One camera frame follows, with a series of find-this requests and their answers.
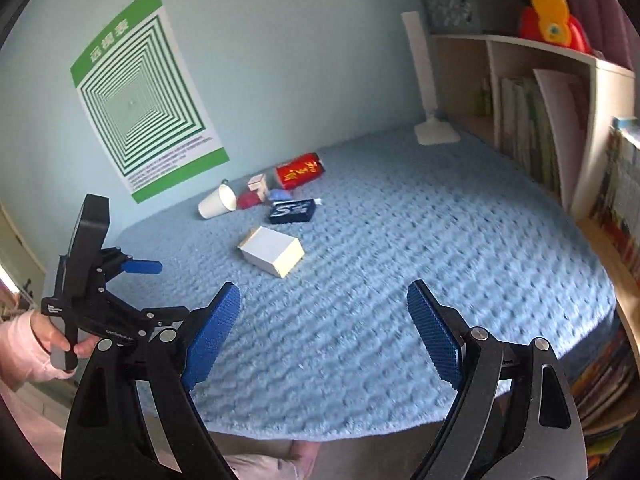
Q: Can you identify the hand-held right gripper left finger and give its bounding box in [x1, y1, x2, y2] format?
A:
[60, 282, 242, 480]

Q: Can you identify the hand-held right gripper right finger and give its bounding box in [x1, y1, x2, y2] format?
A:
[406, 280, 587, 480]

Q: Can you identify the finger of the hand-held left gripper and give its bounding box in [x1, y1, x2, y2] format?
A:
[97, 287, 192, 347]
[99, 246, 164, 287]

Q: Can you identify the white paper cup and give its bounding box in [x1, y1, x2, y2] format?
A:
[198, 183, 238, 220]

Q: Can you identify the dark blue box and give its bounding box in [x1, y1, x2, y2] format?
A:
[268, 198, 318, 225]

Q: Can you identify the red can gold print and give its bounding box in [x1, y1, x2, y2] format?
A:
[274, 152, 325, 190]

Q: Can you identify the person's left forearm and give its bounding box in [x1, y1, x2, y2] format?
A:
[0, 310, 76, 386]

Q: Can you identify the person's left hand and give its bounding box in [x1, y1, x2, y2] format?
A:
[30, 310, 101, 368]

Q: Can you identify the blue textured blanket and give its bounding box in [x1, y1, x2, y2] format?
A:
[107, 125, 618, 443]

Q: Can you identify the person's pink clothing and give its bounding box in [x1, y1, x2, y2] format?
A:
[0, 377, 76, 466]

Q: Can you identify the stack of children's books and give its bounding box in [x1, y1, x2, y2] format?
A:
[570, 330, 640, 456]

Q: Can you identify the white desk lamp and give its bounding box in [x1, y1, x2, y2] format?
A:
[401, 11, 460, 147]

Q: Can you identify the row of pale books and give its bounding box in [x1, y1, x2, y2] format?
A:
[480, 75, 561, 196]

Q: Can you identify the row of children's books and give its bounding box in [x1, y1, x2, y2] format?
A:
[590, 117, 640, 286]

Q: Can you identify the large white board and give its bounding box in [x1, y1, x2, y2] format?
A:
[532, 67, 591, 211]

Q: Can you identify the white shelf unit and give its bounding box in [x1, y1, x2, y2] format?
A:
[430, 34, 637, 221]

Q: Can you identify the red yellow toy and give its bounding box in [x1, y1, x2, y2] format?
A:
[519, 0, 593, 56]

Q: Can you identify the purple padded panel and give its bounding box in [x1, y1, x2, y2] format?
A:
[565, 0, 640, 71]

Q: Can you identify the green striped wall poster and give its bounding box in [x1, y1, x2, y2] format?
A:
[70, 0, 231, 205]

